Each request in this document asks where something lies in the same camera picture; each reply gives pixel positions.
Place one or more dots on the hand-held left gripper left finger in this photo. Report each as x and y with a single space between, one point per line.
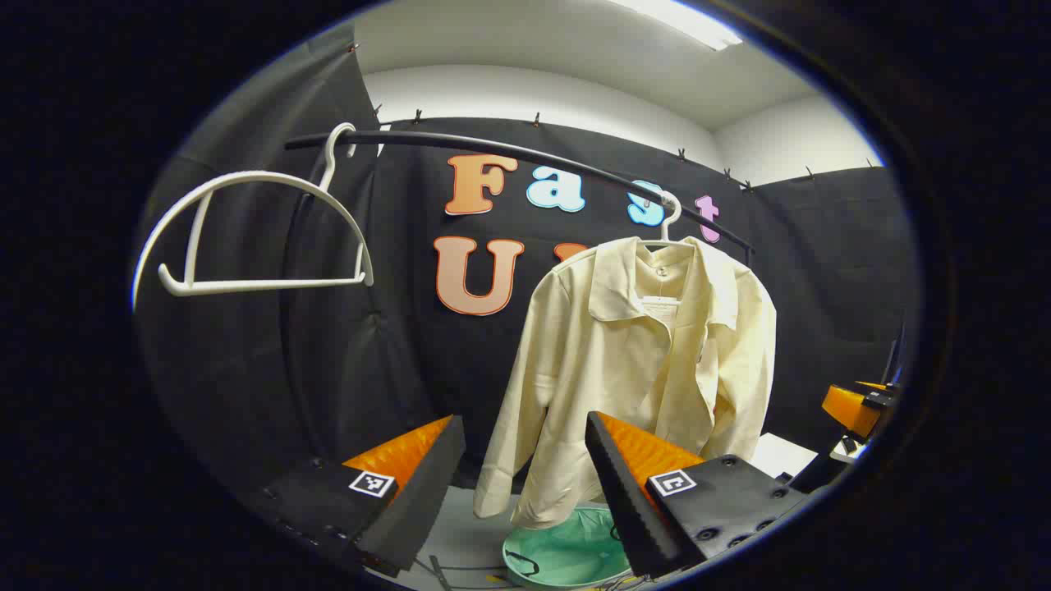
419 501

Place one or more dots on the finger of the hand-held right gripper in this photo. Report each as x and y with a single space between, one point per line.
850 408

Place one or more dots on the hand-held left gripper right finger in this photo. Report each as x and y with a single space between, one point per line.
628 509

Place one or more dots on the green laundry hamper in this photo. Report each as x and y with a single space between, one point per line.
566 554

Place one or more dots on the cream shirt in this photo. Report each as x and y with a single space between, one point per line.
608 369

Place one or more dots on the white plastic hanger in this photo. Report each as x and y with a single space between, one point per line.
675 217
246 286

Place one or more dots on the black clothes rack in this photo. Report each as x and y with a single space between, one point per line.
493 146

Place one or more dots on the white board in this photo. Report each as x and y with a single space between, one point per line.
780 455

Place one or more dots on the black backdrop cloth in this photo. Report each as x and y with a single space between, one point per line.
394 361

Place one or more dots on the ceiling light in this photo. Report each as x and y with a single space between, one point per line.
681 20

